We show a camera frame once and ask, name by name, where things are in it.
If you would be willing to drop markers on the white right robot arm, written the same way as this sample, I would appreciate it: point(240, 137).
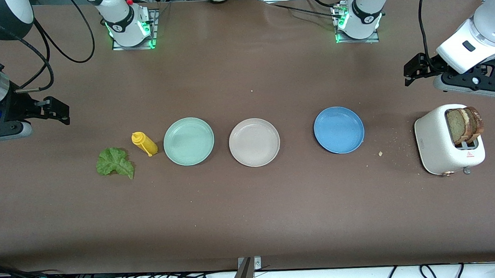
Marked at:
point(123, 22)

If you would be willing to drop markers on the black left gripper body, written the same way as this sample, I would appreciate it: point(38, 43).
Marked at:
point(429, 66)

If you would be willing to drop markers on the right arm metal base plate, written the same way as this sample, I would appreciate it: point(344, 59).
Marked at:
point(134, 47)

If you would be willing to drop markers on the light green plate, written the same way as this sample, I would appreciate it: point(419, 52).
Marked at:
point(188, 141)

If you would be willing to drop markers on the brown bread slice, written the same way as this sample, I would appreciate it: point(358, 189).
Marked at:
point(477, 120)
point(456, 126)

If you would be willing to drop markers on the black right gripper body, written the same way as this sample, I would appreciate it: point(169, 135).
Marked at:
point(13, 105)

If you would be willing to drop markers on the blue plate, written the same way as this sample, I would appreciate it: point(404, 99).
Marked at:
point(339, 130)

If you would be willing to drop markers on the green lettuce leaf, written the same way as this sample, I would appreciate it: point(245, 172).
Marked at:
point(113, 162)

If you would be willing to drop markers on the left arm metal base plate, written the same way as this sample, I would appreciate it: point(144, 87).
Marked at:
point(356, 41)

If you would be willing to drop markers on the beige plate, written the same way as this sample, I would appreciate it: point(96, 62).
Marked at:
point(254, 142)

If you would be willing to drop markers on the yellow squeeze bottle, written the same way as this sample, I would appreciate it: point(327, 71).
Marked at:
point(146, 145)

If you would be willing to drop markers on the white toaster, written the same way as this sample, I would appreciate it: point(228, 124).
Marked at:
point(436, 146)

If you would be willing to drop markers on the silver metal bracket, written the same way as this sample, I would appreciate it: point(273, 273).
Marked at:
point(257, 263)

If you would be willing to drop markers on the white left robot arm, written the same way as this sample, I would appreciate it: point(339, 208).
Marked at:
point(366, 14)

